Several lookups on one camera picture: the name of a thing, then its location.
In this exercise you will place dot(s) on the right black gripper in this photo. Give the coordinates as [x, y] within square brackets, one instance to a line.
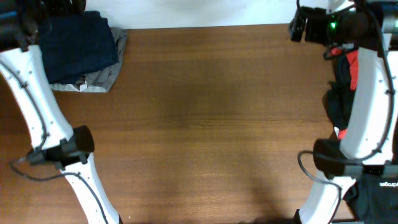
[315, 18]

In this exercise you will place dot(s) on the dark blue shorts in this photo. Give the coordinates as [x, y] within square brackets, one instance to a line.
[75, 45]

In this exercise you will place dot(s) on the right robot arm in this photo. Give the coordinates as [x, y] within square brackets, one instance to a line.
[360, 168]

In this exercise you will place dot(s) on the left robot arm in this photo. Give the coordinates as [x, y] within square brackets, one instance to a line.
[58, 149]

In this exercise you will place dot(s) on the red garment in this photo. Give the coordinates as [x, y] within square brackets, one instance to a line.
[340, 97]

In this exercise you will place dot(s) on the grey folded shorts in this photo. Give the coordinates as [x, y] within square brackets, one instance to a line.
[101, 81]

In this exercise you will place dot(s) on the black garment with logo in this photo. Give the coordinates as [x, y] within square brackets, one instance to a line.
[372, 199]

